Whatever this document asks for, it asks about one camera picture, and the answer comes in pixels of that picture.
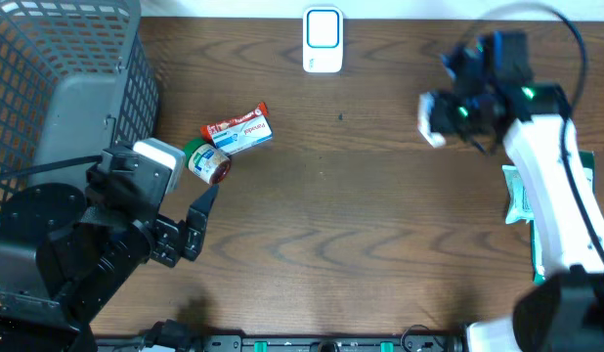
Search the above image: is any black left camera cable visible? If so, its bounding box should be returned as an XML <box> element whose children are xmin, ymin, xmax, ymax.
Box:
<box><xmin>0</xmin><ymin>154</ymin><xmax>103</xmax><ymax>183</ymax></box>

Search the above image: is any teal white tissue pack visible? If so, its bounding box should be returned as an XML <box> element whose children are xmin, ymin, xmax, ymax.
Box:
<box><xmin>501</xmin><ymin>165</ymin><xmax>534</xmax><ymax>224</ymax></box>

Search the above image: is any grey plastic mesh basket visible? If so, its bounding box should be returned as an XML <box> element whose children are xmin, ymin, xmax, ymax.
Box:
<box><xmin>0</xmin><ymin>0</ymin><xmax>162</xmax><ymax>216</ymax></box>

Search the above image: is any green lid glass jar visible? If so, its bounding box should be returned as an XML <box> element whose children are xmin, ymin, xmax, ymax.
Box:
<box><xmin>183</xmin><ymin>138</ymin><xmax>232</xmax><ymax>185</ymax></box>

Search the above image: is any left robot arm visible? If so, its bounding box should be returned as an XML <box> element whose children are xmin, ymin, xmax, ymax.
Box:
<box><xmin>0</xmin><ymin>146</ymin><xmax>219</xmax><ymax>351</ymax></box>

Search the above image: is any green white wipes packet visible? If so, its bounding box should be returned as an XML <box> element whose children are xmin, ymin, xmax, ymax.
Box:
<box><xmin>529</xmin><ymin>151</ymin><xmax>595</xmax><ymax>286</ymax></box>

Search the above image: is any red snack stick sachet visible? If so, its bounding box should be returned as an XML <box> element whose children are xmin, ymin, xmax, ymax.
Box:
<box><xmin>200</xmin><ymin>102</ymin><xmax>269</xmax><ymax>141</ymax></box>

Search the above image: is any white Panadol medicine box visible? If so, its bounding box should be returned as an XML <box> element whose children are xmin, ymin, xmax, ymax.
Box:
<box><xmin>212</xmin><ymin>116</ymin><xmax>273</xmax><ymax>154</ymax></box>

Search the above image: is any orange small carton box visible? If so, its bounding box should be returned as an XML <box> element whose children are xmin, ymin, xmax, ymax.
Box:
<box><xmin>417</xmin><ymin>93</ymin><xmax>446</xmax><ymax>149</ymax></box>

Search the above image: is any white barcode scanner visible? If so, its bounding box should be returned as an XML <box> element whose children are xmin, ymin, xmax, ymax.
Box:
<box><xmin>303</xmin><ymin>6</ymin><xmax>344</xmax><ymax>73</ymax></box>

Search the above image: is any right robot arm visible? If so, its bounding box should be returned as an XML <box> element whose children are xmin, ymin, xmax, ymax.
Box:
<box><xmin>418</xmin><ymin>31</ymin><xmax>604</xmax><ymax>351</ymax></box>

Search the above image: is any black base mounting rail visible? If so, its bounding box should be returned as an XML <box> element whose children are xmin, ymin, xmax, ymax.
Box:
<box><xmin>96</xmin><ymin>320</ymin><xmax>469</xmax><ymax>352</ymax></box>

